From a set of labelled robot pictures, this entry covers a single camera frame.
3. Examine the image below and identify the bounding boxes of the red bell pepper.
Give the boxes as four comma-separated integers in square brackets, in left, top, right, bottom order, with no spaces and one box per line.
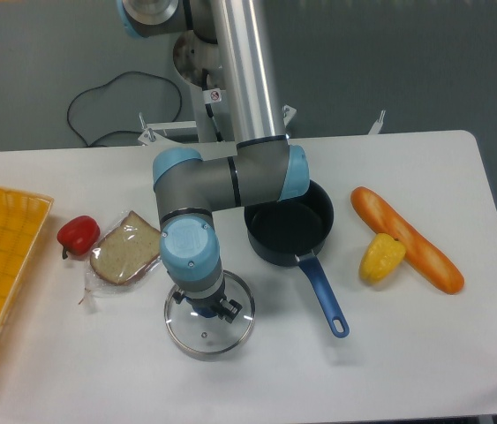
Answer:
[56,216,101,260]

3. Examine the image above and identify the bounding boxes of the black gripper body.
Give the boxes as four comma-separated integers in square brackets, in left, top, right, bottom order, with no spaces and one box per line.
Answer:
[172,282,226,318]

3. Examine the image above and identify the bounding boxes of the glass lid with blue knob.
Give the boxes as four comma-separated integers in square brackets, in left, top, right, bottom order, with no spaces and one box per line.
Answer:
[164,270,256,359]

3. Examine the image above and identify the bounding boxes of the orange baguette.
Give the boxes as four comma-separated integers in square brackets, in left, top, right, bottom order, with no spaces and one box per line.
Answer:
[350,186,464,295]

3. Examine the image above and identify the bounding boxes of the black cable on floor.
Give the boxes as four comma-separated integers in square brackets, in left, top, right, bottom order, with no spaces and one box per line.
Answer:
[66,70,184,148]

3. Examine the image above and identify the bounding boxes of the wrapped bread slice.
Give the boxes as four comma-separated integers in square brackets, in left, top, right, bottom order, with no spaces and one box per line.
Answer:
[79,210,162,303]

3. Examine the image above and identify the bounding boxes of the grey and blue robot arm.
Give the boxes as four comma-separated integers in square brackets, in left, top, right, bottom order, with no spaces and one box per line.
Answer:
[117,1,310,322]

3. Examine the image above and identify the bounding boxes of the dark blue saucepan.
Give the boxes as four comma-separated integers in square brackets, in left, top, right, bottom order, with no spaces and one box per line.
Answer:
[244,181,350,338]

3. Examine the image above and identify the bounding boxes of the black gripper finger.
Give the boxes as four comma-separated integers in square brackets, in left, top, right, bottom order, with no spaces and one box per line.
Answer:
[215,299,243,323]

